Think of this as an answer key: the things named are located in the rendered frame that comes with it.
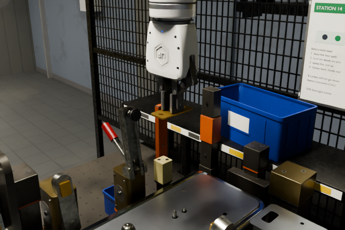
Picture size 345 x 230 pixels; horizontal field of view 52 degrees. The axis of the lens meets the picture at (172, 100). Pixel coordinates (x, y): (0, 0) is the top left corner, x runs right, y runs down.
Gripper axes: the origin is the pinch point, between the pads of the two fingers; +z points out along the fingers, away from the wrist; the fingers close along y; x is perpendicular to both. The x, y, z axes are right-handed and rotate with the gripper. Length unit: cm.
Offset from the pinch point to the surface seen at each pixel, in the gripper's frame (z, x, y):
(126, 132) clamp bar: 11.2, -1.0, -14.5
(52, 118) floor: 128, 115, -324
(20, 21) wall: 42, 184, -567
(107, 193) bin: 49, 12, -46
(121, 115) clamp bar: 7.3, -1.0, -16.0
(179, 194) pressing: 27.4, 7.7, -5.3
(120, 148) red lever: 17.3, 0.3, -18.8
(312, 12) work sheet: -14, 55, 0
